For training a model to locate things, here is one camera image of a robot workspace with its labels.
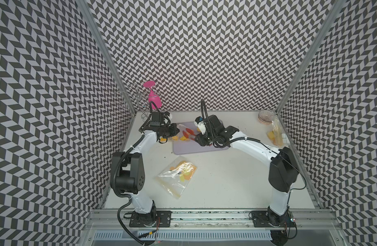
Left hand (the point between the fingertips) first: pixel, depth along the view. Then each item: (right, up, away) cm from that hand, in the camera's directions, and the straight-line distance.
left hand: (179, 130), depth 91 cm
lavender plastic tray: (+2, -11, +7) cm, 14 cm away
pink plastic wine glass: (-18, +22, +7) cm, 29 cm away
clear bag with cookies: (-1, -26, -7) cm, 27 cm away
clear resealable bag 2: (+2, -3, +2) cm, 4 cm away
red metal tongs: (+7, -1, +2) cm, 7 cm away
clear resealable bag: (+59, -3, +1) cm, 60 cm away
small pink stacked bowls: (+60, +9, +18) cm, 64 cm away
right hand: (+12, -5, -6) cm, 14 cm away
